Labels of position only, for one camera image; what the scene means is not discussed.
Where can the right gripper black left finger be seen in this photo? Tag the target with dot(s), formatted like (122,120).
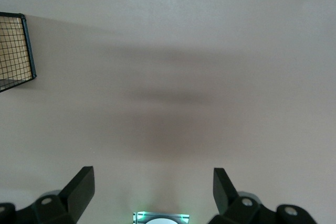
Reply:
(78,195)

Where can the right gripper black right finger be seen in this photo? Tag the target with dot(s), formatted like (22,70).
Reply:
(223,195)

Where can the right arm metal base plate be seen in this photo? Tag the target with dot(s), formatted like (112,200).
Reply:
(139,217)

